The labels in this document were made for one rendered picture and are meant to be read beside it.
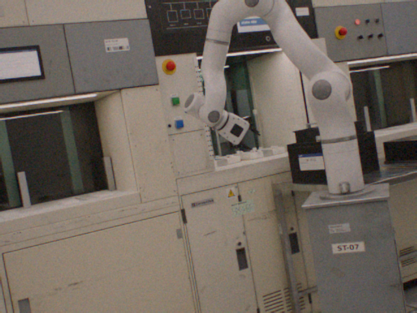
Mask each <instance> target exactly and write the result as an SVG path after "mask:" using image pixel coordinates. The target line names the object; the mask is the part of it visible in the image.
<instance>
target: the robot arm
mask: <svg viewBox="0 0 417 313"><path fill-rule="evenodd" d="M250 17H258V18H261V19H262V20H263V21H265V22H266V23H267V25H268V26H269V28H270V31H271V33H272V36H273V37H274V40H275V41H276V43H277V44H278V46H279V47H280V48H281V50H282V51H283V52H284V54H285V55H286V57H287V58H288V59H290V61H291V62H292V63H293V64H294V65H295V67H296V68H297V69H298V70H299V71H300V72H301V73H303V75H305V77H306V78H307V79H308V80H309V85H308V102H309V106H310V109H311V112H312V114H313V117H314V118H315V120H316V122H317V125H318V127H319V132H320V137H321V145H322V150H323V158H324V166H325V172H326V179H327V180H328V188H329V190H327V191H324V192H322V193H320V194H319V197H320V199H323V200H340V199H347V198H356V197H360V196H366V195H368V194H370V193H372V192H374V191H375V187H374V186H367V185H364V181H363V177H362V168H361V163H360V154H359V150H358V141H357V136H356V128H355V124H354V121H353V119H352V117H351V115H350V113H349V109H348V107H347V103H346V101H348V99H349V98H350V97H351V94H352V89H353V88H352V84H351V81H350V80H349V77H348V76H347V75H346V74H345V73H344V72H343V71H342V70H341V69H339V68H338V66H337V65H336V64H335V63H334V62H333V61H331V60H330V59H329V58H328V57H327V56H326V55H325V54H324V53H323V52H322V51H321V50H320V49H319V48H318V47H317V46H316V45H315V44H314V43H313V41H312V40H311V39H310V37H309V36H308V35H307V34H306V32H305V31H304V30H303V28H302V27H301V26H300V25H299V24H298V22H297V20H296V19H295V16H294V14H293V12H292V10H291V8H290V7H289V6H288V5H287V3H286V2H285V0H220V1H218V2H217V3H216V4H215V6H214V8H212V10H211V13H210V19H209V23H208V29H207V36H206V40H205V47H204V52H203V59H202V63H201V74H202V76H203V79H204V82H205V97H203V96H201V95H199V94H198V93H197V92H194V93H192V94H191V95H190V96H189V97H188V98H187V99H186V101H185V103H184V111H185V112H186V113H189V114H190V115H193V116H194V117H195V118H196V119H198V120H199V121H202V122H203V123H205V124H206V125H208V126H210V127H212V129H213V130H214V131H215V129H216V131H217V132H218V133H219V134H220V135H221V136H223V137H224V138H226V139H227V140H228V143H229V149H230V150H232V149H237V148H240V147H243V148H245V149H246V150H248V149H249V150H252V148H249V147H248V146H246V145H244V144H243V143H242V142H241V140H242V138H243V137H244V135H245V133H246V132H247V129H250V131H252V132H254V133H255V134H257V135H258V136H260V134H259V132H258V131H257V130H256V129H255V128H254V127H253V122H252V116H246V117H242V118H241V117H239V116H237V115H235V114H233V113H229V112H227V111H225V110H223V109H224V104H225V101H226V96H227V86H226V82H225V78H224V76H223V70H224V65H225V63H226V59H227V53H228V49H229V43H230V39H231V33H232V30H233V26H234V24H236V23H238V22H240V21H242V20H243V19H246V18H250ZM247 120H248V122H246V121H247ZM232 143H233V144H235V145H232Z"/></svg>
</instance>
